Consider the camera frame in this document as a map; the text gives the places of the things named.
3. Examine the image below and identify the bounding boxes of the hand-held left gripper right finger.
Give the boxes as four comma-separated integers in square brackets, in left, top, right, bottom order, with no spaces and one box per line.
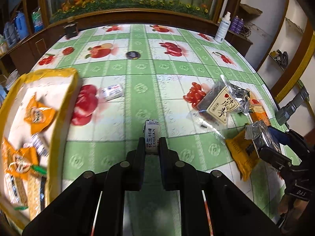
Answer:
[158,137,281,236]

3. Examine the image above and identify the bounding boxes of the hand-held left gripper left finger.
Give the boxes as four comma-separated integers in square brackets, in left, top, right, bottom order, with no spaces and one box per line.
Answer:
[22,137,147,236]

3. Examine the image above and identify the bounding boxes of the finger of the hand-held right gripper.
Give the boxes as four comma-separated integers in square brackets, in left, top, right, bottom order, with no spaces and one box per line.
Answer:
[257,146,293,171]
[268,127,299,151]

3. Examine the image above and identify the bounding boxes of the large silver foil packet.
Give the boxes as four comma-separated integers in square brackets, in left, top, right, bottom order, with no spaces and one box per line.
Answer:
[245,121,282,154]

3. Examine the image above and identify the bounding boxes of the small white candy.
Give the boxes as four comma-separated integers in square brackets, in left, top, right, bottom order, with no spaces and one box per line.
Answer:
[145,119,160,155]
[99,84,124,101]
[31,133,50,157]

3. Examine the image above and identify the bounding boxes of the orange cracker packet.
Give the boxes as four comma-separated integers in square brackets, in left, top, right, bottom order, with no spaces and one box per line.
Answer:
[249,104,271,128]

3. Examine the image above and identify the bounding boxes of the large orange snack packet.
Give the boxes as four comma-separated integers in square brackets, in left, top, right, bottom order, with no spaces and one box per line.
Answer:
[226,127,262,182]

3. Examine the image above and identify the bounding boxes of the clear dried plum packet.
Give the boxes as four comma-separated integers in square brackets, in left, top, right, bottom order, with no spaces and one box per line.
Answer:
[191,75,237,138]

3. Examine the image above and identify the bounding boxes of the small orange snack packet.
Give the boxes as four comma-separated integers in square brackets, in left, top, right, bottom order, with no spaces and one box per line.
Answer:
[23,93,58,135]
[2,138,40,178]

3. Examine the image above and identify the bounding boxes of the clear green-ended cracker packet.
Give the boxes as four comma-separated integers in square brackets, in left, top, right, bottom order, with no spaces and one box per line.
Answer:
[27,173,48,220]
[4,173,28,208]

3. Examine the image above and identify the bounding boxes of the yellow-edged white cardboard box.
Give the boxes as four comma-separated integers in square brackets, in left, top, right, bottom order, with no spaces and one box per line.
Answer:
[0,67,81,228]

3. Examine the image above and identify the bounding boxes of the grey metal flashlight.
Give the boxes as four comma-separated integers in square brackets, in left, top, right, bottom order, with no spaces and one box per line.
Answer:
[275,88,309,126]

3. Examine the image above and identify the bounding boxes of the green fruit print tablecloth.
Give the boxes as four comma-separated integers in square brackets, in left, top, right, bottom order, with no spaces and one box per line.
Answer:
[32,23,304,236]

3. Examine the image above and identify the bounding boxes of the white spray bottle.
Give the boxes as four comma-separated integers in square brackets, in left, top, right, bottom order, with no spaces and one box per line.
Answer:
[214,12,232,43]

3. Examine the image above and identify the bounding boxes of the brown wood piece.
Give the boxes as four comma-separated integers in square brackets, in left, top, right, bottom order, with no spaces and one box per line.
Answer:
[240,3,263,15]

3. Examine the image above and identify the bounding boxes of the small black ink bottle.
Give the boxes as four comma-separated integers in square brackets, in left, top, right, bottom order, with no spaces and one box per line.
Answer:
[63,23,80,39]

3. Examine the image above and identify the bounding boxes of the white plastic bucket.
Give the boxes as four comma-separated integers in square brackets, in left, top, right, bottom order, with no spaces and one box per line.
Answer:
[4,69,20,89]

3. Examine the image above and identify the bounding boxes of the blue green plastic bag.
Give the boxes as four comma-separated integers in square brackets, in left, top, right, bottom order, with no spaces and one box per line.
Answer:
[31,6,45,32]

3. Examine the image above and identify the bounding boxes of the blue thermos jug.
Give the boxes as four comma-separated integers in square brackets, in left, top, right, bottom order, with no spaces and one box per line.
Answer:
[13,11,28,40]

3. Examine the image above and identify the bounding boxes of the grey thermos jug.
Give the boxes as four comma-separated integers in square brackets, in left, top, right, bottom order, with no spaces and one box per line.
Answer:
[3,21,16,49]

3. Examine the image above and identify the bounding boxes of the black cable bundle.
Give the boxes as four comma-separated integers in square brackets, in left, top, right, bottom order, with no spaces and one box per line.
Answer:
[269,50,289,67]

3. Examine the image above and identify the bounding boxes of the tangled black cables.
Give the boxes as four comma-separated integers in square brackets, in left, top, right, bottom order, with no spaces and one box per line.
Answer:
[242,22,252,38]

